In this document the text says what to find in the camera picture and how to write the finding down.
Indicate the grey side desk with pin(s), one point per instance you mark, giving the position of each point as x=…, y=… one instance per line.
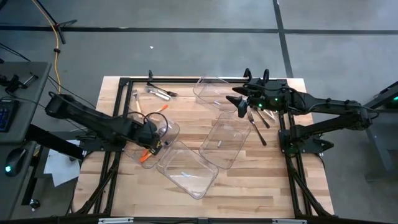
x=382, y=140

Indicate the black caster wheel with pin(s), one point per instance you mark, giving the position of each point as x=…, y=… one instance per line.
x=34, y=204

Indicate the black metal fork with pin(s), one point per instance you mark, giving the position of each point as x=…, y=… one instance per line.
x=267, y=125
x=173, y=93
x=250, y=116

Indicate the silver metal bracket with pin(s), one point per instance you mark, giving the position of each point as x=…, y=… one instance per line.
x=289, y=221
x=115, y=220

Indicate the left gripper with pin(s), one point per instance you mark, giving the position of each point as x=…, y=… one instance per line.
x=149, y=132

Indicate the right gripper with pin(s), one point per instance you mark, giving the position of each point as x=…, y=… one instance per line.
x=270, y=96

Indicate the black keyboard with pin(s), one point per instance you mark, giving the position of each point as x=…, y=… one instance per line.
x=7, y=115

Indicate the white paper sheet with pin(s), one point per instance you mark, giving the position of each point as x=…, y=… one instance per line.
x=60, y=168

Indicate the black computer mouse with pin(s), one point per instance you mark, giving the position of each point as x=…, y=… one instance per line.
x=15, y=160

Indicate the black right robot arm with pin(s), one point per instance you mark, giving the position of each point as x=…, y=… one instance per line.
x=326, y=104

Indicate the black aluminium table frame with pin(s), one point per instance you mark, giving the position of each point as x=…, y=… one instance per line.
x=183, y=80

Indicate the clear plastic bin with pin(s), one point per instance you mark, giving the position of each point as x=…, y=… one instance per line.
x=224, y=140
x=214, y=93
x=169, y=130
x=186, y=168

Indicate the black desk clamp mount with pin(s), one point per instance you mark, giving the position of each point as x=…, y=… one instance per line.
x=14, y=84

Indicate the black tripod stand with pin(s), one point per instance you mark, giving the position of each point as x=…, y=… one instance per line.
x=58, y=25

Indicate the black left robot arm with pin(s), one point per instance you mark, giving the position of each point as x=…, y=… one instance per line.
x=93, y=119

